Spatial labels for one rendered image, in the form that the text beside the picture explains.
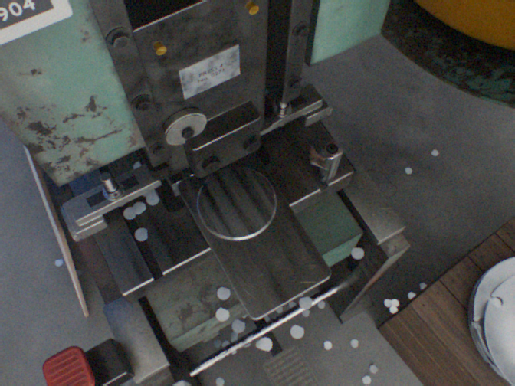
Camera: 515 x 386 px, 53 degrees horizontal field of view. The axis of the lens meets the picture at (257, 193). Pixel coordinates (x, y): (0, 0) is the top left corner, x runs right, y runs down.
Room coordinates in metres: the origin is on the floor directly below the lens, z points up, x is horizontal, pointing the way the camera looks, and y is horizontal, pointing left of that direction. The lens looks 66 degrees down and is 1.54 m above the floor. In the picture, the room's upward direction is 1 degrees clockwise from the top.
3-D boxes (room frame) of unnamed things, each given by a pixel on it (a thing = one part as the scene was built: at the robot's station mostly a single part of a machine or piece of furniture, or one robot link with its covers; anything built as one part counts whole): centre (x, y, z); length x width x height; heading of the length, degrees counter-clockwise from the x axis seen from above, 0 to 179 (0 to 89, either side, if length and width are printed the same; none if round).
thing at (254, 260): (0.27, 0.01, 0.72); 0.25 x 0.14 x 0.14; 31
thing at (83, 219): (0.33, 0.24, 0.76); 0.17 x 0.06 x 0.10; 121
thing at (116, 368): (0.06, 0.25, 0.62); 0.10 x 0.06 x 0.20; 121
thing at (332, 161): (0.40, -0.12, 0.75); 0.03 x 0.03 x 0.10; 31
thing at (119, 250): (0.42, 0.10, 0.68); 0.45 x 0.30 x 0.06; 121
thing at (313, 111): (0.51, -0.05, 0.76); 0.17 x 0.06 x 0.10; 121
